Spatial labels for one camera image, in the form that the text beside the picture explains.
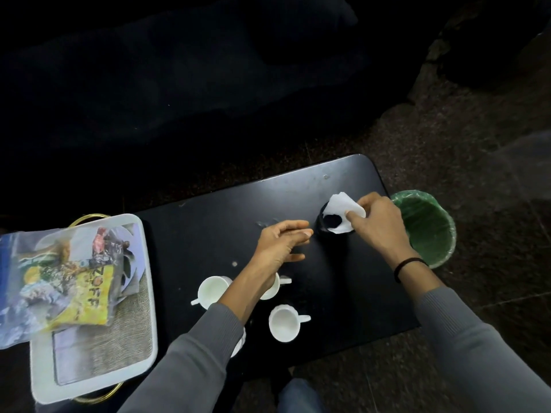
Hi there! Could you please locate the person's right hand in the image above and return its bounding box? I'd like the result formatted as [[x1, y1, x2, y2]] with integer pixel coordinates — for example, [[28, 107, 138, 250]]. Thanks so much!
[[344, 192, 426, 272]]

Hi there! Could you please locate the person's left hand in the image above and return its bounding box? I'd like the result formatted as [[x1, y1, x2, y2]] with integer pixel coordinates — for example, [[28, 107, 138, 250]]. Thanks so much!
[[249, 220, 315, 290]]

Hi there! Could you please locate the white cup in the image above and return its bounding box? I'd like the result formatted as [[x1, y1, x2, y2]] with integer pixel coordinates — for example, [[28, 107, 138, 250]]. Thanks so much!
[[191, 275, 233, 310], [268, 304, 312, 343], [230, 326, 247, 359], [259, 272, 293, 301]]

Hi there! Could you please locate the white paper napkin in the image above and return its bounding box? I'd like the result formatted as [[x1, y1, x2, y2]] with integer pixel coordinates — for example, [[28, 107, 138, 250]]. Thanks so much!
[[321, 192, 367, 235]]

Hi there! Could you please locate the yellow snack packet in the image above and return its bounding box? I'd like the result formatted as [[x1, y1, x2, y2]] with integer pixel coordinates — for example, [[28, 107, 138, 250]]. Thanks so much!
[[19, 227, 130, 332]]

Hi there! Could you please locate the green snack packet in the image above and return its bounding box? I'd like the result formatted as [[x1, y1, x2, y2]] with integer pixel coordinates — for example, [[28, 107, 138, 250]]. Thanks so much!
[[17, 249, 91, 297]]

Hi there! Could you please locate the white tray with gold handles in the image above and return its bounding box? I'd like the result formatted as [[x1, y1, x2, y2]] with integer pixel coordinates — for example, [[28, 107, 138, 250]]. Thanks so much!
[[30, 213, 159, 405]]

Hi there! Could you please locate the clear zip bag blue strip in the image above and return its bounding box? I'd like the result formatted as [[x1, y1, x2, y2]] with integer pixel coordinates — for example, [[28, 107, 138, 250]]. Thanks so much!
[[0, 225, 141, 350]]

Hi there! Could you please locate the person's right forearm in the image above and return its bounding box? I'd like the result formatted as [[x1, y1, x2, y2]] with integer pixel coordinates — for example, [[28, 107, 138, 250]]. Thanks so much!
[[394, 258, 551, 413]]

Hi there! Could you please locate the person's left forearm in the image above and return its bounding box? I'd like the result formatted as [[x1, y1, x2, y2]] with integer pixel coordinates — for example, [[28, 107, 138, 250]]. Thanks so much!
[[118, 264, 281, 413]]

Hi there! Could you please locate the person's right leg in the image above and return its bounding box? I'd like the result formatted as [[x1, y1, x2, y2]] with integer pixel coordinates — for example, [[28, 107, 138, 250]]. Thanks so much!
[[277, 378, 328, 413]]

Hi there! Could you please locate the black wrist band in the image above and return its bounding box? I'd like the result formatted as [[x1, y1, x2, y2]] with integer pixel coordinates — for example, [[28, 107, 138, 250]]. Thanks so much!
[[394, 257, 428, 283]]

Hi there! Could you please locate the black table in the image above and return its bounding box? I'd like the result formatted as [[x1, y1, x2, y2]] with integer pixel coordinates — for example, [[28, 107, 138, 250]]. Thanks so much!
[[133, 153, 422, 379]]

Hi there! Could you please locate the green waste bin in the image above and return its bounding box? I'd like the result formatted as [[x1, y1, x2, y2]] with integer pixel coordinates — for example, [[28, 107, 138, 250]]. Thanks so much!
[[389, 189, 457, 270]]

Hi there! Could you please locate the black round holder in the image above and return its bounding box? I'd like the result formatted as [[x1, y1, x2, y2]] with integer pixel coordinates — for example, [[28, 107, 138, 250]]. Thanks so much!
[[316, 201, 358, 241]]

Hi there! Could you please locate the black sofa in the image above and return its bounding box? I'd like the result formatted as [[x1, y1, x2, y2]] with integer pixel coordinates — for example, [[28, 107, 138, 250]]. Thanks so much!
[[0, 0, 431, 211]]

